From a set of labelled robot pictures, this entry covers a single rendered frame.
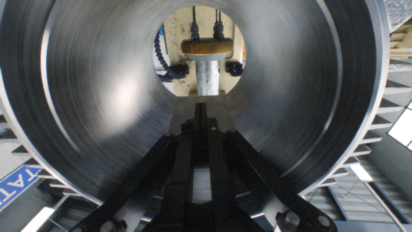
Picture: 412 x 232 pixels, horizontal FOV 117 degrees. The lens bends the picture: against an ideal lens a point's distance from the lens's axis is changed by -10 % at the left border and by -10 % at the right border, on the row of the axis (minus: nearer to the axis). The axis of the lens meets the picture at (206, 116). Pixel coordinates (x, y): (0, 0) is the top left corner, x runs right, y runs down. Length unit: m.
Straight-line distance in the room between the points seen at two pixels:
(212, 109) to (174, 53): 0.55
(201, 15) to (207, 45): 0.29
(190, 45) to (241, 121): 0.34
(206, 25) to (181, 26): 0.11
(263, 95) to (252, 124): 0.03
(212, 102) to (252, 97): 0.08
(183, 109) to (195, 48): 0.27
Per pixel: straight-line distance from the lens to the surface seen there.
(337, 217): 5.50
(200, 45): 0.46
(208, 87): 0.53
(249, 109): 0.19
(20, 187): 2.94
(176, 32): 0.74
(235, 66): 0.74
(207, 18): 0.74
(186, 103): 0.24
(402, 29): 0.74
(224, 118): 0.20
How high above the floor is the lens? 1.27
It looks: 32 degrees up
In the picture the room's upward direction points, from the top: 178 degrees clockwise
